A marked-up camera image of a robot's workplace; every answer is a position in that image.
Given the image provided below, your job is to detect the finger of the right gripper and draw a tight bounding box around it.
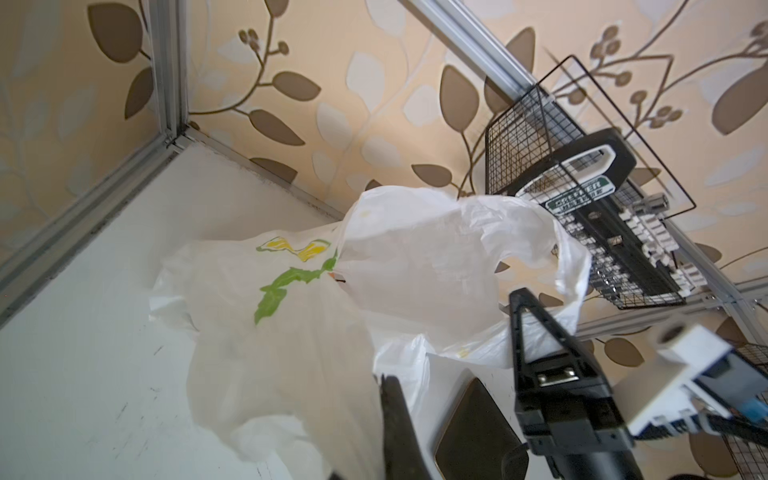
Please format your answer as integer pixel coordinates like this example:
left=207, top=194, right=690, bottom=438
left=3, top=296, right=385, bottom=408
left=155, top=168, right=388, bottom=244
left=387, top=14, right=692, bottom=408
left=509, top=288, right=594, bottom=375

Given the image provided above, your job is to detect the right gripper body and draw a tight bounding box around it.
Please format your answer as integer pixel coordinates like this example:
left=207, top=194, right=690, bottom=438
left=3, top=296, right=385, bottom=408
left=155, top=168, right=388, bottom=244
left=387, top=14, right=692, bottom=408
left=514, top=351, right=643, bottom=479

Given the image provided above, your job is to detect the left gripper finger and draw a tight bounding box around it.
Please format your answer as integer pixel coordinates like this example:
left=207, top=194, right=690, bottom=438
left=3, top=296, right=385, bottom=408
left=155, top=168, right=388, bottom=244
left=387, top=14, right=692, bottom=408
left=380, top=375, right=431, bottom=480

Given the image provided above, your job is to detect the white plastic bag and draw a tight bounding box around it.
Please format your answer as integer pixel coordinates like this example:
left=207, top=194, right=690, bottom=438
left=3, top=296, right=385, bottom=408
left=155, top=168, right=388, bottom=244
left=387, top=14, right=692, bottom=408
left=149, top=186, right=591, bottom=479

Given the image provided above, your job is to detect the black square tray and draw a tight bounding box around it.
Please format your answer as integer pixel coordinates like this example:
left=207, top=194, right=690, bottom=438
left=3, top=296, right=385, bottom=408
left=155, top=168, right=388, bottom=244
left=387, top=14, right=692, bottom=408
left=434, top=378, right=529, bottom=479

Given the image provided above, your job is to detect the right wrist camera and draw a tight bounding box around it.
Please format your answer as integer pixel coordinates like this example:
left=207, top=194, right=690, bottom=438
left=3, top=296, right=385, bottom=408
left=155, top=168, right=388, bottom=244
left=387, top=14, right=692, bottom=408
left=613, top=316, right=767, bottom=436

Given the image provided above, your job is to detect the back wire basket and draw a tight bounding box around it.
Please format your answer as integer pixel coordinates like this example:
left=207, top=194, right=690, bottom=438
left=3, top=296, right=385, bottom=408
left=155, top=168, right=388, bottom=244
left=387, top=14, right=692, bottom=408
left=485, top=56, right=707, bottom=310

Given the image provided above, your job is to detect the wire basket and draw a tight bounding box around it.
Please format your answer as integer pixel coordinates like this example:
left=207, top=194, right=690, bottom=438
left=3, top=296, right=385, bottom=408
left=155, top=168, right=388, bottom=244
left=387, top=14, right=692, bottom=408
left=724, top=343, right=767, bottom=479
left=485, top=56, right=707, bottom=310

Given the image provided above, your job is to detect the right wire basket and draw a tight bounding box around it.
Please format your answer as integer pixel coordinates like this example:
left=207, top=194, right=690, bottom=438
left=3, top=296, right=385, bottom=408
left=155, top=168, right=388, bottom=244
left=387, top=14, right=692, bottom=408
left=724, top=343, right=767, bottom=479

